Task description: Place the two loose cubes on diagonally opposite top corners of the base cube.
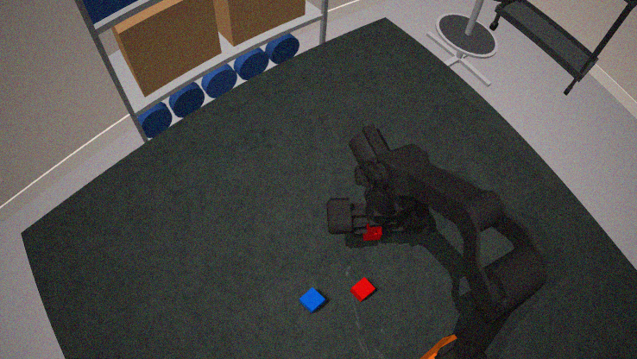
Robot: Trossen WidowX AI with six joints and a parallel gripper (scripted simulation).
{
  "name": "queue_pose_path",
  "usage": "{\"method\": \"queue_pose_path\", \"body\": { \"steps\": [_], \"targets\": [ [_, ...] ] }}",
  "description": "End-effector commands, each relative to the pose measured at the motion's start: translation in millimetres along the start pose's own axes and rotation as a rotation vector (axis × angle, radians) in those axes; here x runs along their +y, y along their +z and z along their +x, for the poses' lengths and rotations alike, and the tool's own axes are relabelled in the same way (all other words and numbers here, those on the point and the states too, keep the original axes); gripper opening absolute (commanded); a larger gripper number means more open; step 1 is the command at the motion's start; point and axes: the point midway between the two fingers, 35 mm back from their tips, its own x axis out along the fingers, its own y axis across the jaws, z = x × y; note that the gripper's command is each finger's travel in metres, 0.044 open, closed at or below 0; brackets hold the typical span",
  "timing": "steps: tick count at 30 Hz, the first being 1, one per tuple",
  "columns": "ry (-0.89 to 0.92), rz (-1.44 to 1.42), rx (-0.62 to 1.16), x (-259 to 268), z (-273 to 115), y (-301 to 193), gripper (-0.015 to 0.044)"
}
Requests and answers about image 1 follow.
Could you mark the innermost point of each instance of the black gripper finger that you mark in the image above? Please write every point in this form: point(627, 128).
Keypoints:
point(358, 231)
point(398, 226)

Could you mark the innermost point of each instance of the blue cube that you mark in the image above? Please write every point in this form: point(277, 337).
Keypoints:
point(312, 300)

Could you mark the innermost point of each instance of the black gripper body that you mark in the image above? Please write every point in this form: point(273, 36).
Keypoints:
point(341, 218)

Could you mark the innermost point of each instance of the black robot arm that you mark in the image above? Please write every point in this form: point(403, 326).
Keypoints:
point(402, 174)

